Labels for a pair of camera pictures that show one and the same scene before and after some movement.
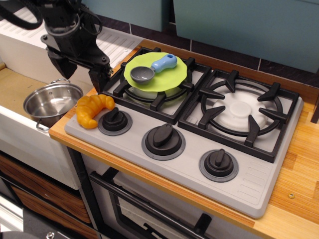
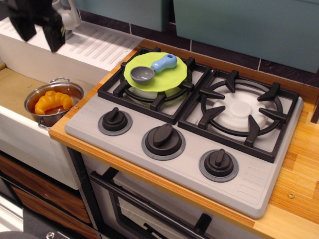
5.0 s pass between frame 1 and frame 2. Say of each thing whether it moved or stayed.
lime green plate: stayed
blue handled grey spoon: stayed
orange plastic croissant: moved
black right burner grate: stayed
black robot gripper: moved
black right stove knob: stayed
